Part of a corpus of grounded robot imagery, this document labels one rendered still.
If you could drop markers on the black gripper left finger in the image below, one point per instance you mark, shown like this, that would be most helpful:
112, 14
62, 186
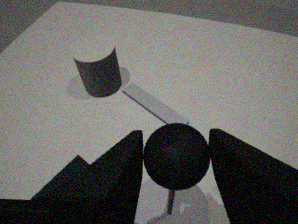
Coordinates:
106, 192

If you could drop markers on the grey flat bar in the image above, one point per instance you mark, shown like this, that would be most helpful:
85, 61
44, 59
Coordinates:
153, 105

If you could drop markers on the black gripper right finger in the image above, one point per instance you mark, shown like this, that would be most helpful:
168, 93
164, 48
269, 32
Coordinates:
255, 188

